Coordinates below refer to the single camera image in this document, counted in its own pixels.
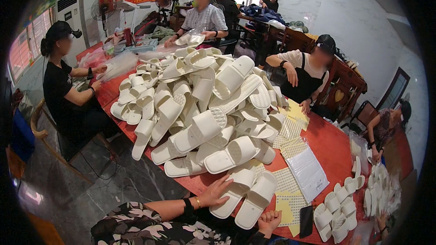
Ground black wrist band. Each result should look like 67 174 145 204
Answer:
182 197 195 216
248 231 270 245

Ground black standing fan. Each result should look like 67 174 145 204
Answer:
155 0 175 26
90 0 117 39

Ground bagged dotted sticker sheets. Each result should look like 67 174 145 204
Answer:
272 135 310 160

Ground dark wooden carved chair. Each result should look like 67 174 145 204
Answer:
315 56 368 122

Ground wooden table with clothes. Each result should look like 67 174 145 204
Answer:
238 4 319 65

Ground white standing air conditioner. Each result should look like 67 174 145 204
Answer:
55 0 88 67

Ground heap of clear plastic bags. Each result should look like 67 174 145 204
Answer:
77 48 141 83

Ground blue panel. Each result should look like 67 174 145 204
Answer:
11 108 36 163

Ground white slipper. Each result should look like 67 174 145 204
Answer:
234 171 278 230
209 169 257 219

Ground yellow sticker sheet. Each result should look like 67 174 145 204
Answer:
283 99 311 132
275 191 310 238

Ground black phone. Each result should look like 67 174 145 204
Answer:
299 206 314 239

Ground clear bag of white sheets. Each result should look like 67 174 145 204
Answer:
285 146 330 204

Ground row of paired white slippers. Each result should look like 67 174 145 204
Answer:
313 156 367 244

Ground person's body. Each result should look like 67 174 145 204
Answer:
90 201 254 245

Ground black metal chair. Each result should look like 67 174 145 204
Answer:
340 100 379 134

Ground dark framed panel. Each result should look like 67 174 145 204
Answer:
376 67 411 111

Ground heap of bagged white slippers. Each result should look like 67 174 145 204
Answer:
362 163 403 218

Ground white treadmill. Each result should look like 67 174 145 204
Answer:
115 0 152 36

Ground person's left hand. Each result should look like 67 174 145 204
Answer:
198 174 236 209

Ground pile of white slippers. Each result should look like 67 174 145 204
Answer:
110 46 290 178

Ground person's right hand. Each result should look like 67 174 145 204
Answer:
258 210 283 239

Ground pale flat box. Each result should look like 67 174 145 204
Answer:
123 38 159 54

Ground white dotted sticker sheet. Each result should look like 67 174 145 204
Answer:
272 167 301 195
279 117 303 141

